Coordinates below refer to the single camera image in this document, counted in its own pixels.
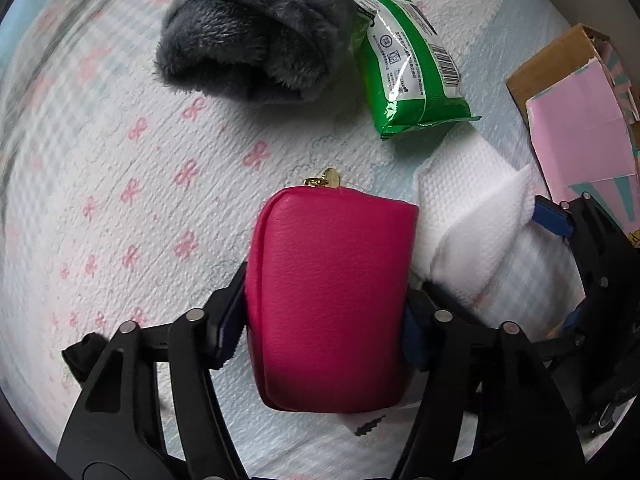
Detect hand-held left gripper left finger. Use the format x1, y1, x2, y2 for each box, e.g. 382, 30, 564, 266
56, 261, 249, 480

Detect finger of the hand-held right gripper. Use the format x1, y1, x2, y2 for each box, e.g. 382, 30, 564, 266
530, 280, 640, 366
531, 194, 640, 286

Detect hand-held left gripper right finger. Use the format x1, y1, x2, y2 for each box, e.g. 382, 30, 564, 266
395, 280, 588, 480

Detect white textured towel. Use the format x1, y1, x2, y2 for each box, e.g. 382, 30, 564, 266
409, 132, 587, 342

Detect pink leather zip pouch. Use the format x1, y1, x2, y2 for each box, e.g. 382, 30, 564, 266
244, 168, 420, 414

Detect white cloth with black print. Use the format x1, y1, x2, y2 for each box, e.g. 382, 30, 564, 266
336, 360, 432, 437

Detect cardboard box with pink print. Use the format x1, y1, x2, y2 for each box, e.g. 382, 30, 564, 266
506, 23, 640, 248

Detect small dark cloth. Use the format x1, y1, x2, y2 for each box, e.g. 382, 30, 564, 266
61, 332, 109, 392

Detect green wet wipes packet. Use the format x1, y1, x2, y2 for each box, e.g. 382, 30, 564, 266
350, 0, 482, 141

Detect grey fluffy plush cloth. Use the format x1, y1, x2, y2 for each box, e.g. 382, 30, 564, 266
152, 0, 357, 107

